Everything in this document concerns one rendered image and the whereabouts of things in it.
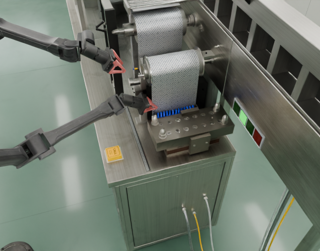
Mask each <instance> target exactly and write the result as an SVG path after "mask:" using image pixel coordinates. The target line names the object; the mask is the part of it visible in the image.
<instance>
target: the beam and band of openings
mask: <svg viewBox="0 0 320 251"><path fill-rule="evenodd" d="M198 1H199V2H200V3H201V4H202V5H203V7H204V8H205V9H206V10H207V11H208V12H209V13H210V14H211V15H212V16H213V17H214V18H215V20H216V21H217V22H218V23H219V24H220V25H221V26H222V27H223V28H224V29H225V30H226V32H227V33H228V34H229V35H230V36H231V37H232V38H233V39H234V40H235V41H236V42H237V44H238V45H239V46H240V47H241V48H242V49H243V50H244V51H245V52H246V53H247V54H248V56H249V57H250V58H251V59H252V60H253V61H254V62H255V63H256V64H257V65H258V66H259V68H260V69H261V70H262V71H263V72H264V73H265V74H266V75H267V76H268V77H269V78H270V79H271V81H272V82H273V83H274V84H275V85H276V86H277V87H278V88H279V89H280V90H281V91H282V93H283V94H284V95H285V96H286V97H287V98H288V99H289V100H290V101H291V102H292V103H293V105H294V106H295V107H296V108H297V109H298V110H299V111H300V112H301V113H302V114H303V115H304V117H305V118H306V119H307V120H308V121H309V122H310V123H311V124H312V125H313V126H314V127H315V128H316V130H317V131H318V132H319V133H320V27H319V26H318V25H316V24H315V23H314V22H312V21H311V20H310V19H308V18H307V17H305V16H304V15H303V14H301V13H300V12H299V11H297V10H296V9H294V8H293V7H292V6H290V5H289V4H288V3H286V2H285V1H284V0H250V5H249V4H248V3H247V2H246V1H245V0H198Z"/></svg>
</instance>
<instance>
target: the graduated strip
mask: <svg viewBox="0 0 320 251"><path fill-rule="evenodd" d="M125 110H126V113H127V116H128V119H129V122H130V125H131V128H132V131H133V134H134V137H135V140H136V143H137V145H138V148H139V151H140V154H141V157H142V160H143V163H144V166H145V169H146V171H151V169H150V167H149V164H148V161H147V158H146V155H145V152H144V150H143V147H142V144H141V141H140V138H139V136H138V133H137V130H136V127H135V124H134V122H133V119H132V116H131V113H130V110H129V108H128V107H126V109H125Z"/></svg>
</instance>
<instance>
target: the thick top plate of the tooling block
mask: <svg viewBox="0 0 320 251"><path fill-rule="evenodd" d="M213 108H214V106H212V107H207V108H203V109H199V113H195V114H190V115H185V116H181V114H180V113H179V114H175V115H170V116H166V117H161V118H157V119H158V122H159V124H158V125H152V124H151V121H152V120H148V121H147V124H148V130H149V133H150V136H151V138H152V141H153V143H154V146H155V148H156V151H161V150H166V149H170V148H174V147H178V146H182V145H186V144H189V143H190V137H192V136H197V135H201V134H205V133H210V135H211V138H215V137H219V136H224V135H228V134H232V133H233V130H234V126H235V125H234V123H233V122H232V120H231V119H230V117H229V116H228V114H227V113H226V111H225V110H224V108H223V107H222V105H220V111H219V112H214V111H213ZM224 115H227V116H228V124H226V125H223V124H222V123H221V122H220V121H221V119H222V117H223V116H224ZM161 129H164V130H165V132H166V138H165V139H160V138H159V133H160V130H161Z"/></svg>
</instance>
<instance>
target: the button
mask: <svg viewBox="0 0 320 251"><path fill-rule="evenodd" d="M105 150H106V154H107V159H108V161H112V160H117V159H121V158H122V155H121V152H120V148H119V145H118V146H113V147H109V148H106V149H105Z"/></svg>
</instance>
